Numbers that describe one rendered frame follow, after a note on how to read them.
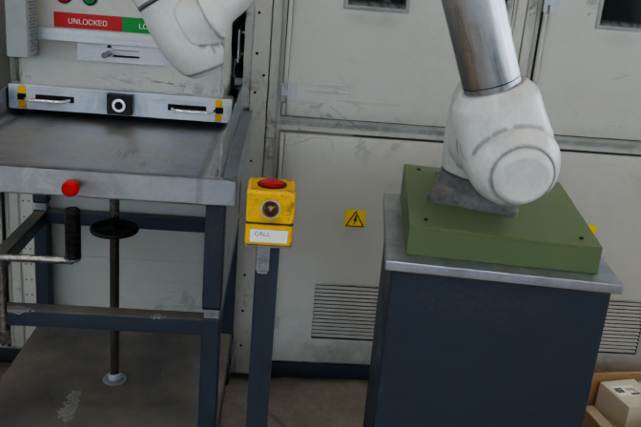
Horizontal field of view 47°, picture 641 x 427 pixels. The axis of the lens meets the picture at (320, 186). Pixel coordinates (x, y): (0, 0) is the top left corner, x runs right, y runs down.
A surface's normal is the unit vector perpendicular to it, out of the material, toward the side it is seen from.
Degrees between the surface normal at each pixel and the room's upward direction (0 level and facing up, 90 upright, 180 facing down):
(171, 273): 90
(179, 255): 90
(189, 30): 88
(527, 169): 100
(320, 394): 0
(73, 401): 0
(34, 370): 0
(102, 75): 90
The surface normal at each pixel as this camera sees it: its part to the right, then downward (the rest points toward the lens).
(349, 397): 0.08, -0.95
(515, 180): 0.03, 0.44
